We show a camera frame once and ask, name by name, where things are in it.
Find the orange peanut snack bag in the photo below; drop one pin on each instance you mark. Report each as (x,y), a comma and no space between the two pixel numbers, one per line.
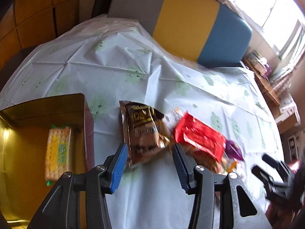
(226,164)

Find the gold tin box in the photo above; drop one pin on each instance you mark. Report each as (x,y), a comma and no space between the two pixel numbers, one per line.
(24,133)

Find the purple snack packet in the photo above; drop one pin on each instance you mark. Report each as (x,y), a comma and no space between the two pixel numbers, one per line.
(232,150)

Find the red snack packet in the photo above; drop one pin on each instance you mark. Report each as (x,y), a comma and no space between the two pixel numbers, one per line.
(192,131)

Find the tissue box on shelf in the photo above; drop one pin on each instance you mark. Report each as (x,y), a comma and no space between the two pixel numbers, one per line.
(259,63)

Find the grey yellow blue chair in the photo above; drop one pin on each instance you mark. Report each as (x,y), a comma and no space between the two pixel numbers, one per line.
(203,31)

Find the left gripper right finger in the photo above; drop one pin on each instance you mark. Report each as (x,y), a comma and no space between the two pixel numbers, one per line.
(238,207)

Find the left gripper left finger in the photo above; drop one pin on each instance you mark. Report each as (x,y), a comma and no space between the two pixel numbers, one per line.
(61,206)

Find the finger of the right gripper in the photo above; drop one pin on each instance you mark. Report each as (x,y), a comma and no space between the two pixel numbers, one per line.
(266,179)
(280,166)

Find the yellow cracker packet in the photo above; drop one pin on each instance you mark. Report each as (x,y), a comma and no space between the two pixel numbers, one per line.
(59,153)

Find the brown snack packet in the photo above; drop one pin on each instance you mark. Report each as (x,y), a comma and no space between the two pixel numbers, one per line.
(143,132)

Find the green cloud pattern tablecloth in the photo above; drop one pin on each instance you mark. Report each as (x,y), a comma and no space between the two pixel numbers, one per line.
(109,60)

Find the wooden side shelf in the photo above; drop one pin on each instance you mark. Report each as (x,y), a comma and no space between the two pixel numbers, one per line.
(283,107)

